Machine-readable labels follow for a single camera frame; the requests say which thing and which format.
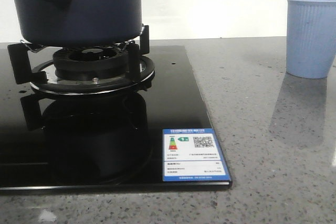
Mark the black round gas burner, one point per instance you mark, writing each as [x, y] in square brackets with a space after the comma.
[84, 64]

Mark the black glass gas stove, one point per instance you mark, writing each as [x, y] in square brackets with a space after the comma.
[98, 143]

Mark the black pot support grate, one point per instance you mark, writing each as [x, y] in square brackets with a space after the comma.
[140, 70]

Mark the blue energy label sticker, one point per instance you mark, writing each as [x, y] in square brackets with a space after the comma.
[193, 155]

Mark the light blue ribbed cup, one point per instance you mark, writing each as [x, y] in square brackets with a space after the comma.
[310, 48]

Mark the dark blue cooking pot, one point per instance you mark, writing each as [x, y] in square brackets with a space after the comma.
[69, 23]

